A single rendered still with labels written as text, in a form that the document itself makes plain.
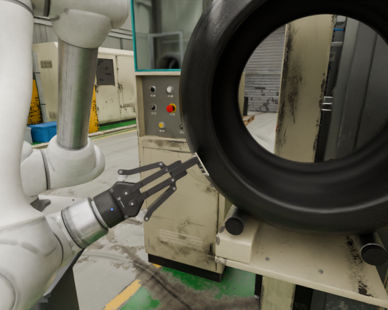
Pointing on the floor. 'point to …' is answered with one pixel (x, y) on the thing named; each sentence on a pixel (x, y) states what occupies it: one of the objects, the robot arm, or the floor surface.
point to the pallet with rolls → (247, 112)
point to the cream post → (299, 115)
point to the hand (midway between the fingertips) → (183, 166)
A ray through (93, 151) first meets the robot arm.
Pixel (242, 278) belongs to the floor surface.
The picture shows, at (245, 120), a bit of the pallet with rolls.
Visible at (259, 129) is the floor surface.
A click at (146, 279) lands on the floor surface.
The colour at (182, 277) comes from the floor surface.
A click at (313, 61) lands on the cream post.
